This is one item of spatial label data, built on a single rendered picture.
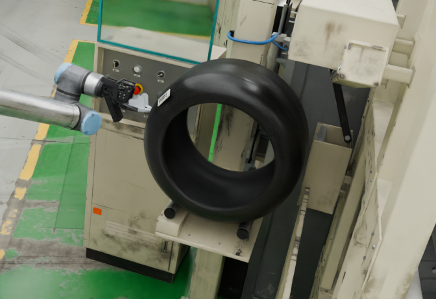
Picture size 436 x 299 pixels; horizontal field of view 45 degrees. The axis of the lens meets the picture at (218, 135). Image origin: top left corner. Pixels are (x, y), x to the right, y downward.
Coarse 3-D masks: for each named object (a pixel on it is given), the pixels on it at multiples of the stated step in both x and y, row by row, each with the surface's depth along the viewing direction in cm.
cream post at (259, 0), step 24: (240, 0) 195; (264, 0) 193; (240, 24) 198; (264, 24) 196; (240, 48) 202; (264, 48) 200; (240, 120) 213; (216, 144) 220; (240, 144) 218; (240, 168) 222; (216, 264) 244; (192, 288) 253; (216, 288) 250
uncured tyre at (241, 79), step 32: (224, 64) 181; (256, 64) 187; (160, 96) 181; (192, 96) 173; (224, 96) 170; (256, 96) 169; (288, 96) 180; (160, 128) 181; (288, 128) 172; (160, 160) 185; (192, 160) 214; (288, 160) 174; (192, 192) 205; (224, 192) 212; (256, 192) 208; (288, 192) 181
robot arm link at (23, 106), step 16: (0, 96) 158; (16, 96) 163; (32, 96) 169; (0, 112) 160; (16, 112) 163; (32, 112) 167; (48, 112) 172; (64, 112) 177; (80, 112) 182; (96, 112) 186; (80, 128) 184; (96, 128) 188
